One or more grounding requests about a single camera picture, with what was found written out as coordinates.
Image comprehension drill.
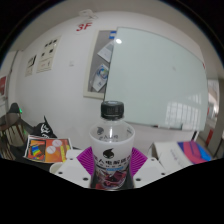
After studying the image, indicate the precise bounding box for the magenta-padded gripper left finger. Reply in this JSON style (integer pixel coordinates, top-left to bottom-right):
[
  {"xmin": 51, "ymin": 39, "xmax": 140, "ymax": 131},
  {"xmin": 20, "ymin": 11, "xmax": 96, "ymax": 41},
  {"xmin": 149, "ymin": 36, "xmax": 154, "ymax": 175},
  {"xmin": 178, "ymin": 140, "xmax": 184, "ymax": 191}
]
[{"xmin": 53, "ymin": 146, "xmax": 98, "ymax": 189}]

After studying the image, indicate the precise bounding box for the small white wall poster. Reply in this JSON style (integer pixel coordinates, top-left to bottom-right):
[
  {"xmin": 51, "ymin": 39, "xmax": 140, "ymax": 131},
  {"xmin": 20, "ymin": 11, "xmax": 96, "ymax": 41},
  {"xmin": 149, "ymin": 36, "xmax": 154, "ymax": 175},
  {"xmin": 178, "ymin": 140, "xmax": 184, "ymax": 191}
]
[{"xmin": 25, "ymin": 54, "xmax": 38, "ymax": 77}]

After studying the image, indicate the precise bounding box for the black bag with white print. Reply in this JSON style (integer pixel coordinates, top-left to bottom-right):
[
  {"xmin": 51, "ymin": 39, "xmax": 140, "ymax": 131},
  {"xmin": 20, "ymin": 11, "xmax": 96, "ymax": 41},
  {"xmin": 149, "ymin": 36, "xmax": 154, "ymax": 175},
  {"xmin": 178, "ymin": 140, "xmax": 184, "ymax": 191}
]
[{"xmin": 33, "ymin": 115, "xmax": 58, "ymax": 139}]

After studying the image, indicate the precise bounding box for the blue and white cardboard box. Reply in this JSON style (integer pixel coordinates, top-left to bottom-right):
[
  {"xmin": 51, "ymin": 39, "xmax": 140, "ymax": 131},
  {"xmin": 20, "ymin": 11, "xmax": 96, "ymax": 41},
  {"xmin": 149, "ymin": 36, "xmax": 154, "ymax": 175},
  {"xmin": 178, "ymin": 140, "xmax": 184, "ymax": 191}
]
[{"xmin": 148, "ymin": 139, "xmax": 213, "ymax": 174}]

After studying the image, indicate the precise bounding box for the colourful printed booklet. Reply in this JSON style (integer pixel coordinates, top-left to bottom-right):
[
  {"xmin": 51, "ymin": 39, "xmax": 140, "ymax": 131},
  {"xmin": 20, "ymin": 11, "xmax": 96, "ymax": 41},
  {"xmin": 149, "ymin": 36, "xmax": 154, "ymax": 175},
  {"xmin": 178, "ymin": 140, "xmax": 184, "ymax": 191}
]
[{"xmin": 23, "ymin": 134, "xmax": 73, "ymax": 164}]

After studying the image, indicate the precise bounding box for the dark wooden chair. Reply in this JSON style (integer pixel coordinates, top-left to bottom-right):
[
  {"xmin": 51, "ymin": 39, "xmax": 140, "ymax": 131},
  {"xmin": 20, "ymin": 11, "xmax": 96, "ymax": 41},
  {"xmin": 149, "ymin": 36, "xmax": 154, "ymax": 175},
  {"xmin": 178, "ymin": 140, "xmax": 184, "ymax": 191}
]
[{"xmin": 0, "ymin": 102, "xmax": 29, "ymax": 161}]

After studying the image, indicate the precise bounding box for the large white wall poster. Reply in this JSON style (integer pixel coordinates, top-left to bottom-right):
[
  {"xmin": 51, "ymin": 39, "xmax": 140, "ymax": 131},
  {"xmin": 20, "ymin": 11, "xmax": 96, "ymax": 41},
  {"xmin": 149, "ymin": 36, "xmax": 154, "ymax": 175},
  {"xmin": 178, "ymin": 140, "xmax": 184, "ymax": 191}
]
[{"xmin": 36, "ymin": 35, "xmax": 62, "ymax": 74}]

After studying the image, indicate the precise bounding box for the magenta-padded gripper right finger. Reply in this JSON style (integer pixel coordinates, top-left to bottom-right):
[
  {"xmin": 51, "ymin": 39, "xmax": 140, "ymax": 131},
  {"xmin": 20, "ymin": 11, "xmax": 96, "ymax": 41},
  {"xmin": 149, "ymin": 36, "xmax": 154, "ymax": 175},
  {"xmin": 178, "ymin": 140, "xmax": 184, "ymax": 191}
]
[{"xmin": 128, "ymin": 147, "xmax": 169, "ymax": 190}]

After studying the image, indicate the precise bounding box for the grey notice board with papers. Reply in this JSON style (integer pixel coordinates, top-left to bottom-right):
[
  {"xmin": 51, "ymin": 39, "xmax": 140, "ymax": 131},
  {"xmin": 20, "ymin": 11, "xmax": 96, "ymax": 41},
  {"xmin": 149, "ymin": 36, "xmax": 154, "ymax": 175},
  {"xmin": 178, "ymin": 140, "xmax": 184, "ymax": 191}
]
[{"xmin": 83, "ymin": 29, "xmax": 118, "ymax": 100}]

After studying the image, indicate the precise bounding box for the large whiteboard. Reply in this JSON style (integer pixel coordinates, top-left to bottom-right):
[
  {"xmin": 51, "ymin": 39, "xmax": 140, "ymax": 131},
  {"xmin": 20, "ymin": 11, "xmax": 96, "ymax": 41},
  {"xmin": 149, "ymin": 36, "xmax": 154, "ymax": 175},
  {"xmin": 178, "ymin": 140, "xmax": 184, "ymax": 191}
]
[{"xmin": 103, "ymin": 27, "xmax": 209, "ymax": 132}]

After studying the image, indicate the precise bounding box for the clear plastic drink bottle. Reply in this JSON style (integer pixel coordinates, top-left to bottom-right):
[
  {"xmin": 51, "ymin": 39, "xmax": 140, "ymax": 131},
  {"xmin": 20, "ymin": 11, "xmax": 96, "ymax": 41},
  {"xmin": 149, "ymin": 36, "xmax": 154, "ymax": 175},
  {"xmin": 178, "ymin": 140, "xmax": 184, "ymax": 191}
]
[{"xmin": 88, "ymin": 100, "xmax": 136, "ymax": 191}]

